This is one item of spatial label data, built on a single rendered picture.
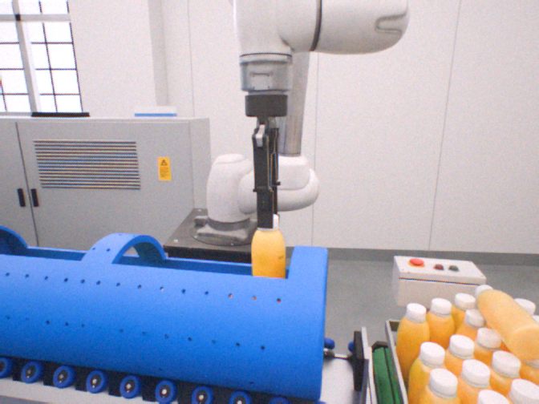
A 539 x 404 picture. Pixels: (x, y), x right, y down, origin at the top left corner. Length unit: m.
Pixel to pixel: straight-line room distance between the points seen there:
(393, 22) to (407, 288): 0.63
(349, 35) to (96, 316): 0.65
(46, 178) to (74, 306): 1.94
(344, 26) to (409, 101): 2.91
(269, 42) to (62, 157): 2.10
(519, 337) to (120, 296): 0.69
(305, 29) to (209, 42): 2.91
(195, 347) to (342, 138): 2.92
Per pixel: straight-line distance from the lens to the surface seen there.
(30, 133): 2.65
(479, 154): 3.78
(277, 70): 0.60
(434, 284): 1.00
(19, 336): 0.86
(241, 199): 1.18
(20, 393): 0.99
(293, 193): 1.20
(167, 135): 2.24
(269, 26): 0.60
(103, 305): 0.72
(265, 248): 0.65
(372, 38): 0.65
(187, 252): 1.18
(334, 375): 0.88
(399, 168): 3.54
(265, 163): 0.58
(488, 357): 0.83
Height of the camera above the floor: 1.49
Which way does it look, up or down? 15 degrees down
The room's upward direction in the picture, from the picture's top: straight up
